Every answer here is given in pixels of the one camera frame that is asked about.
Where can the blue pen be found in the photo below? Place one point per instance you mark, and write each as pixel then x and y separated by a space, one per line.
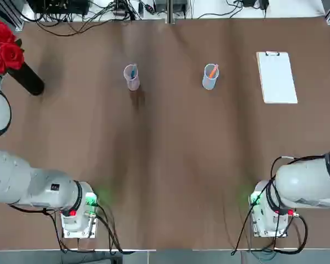
pixel 132 73

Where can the orange pencil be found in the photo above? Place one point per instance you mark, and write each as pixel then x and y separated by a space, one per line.
pixel 213 71

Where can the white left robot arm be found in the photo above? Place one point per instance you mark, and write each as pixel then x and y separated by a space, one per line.
pixel 11 176

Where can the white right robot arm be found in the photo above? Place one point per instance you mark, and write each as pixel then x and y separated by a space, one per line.
pixel 305 181

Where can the pink translucent cup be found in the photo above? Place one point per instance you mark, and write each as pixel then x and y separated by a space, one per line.
pixel 132 84

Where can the blue translucent cup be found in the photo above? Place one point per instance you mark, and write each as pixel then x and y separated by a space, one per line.
pixel 209 83

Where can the white clipboard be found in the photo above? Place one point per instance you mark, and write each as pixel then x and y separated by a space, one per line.
pixel 277 79

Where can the dark finned electronics box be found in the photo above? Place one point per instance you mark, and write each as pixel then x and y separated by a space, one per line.
pixel 178 4

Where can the black cylindrical vase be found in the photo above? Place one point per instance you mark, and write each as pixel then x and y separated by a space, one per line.
pixel 27 79

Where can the black power adapter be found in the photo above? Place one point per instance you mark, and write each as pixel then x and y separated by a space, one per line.
pixel 250 2

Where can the red rose bouquet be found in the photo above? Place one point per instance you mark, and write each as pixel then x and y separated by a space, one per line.
pixel 8 52

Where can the aluminium frame post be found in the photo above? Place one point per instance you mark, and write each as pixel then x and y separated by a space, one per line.
pixel 170 11

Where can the aluminium frame rail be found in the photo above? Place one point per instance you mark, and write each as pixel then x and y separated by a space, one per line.
pixel 13 20

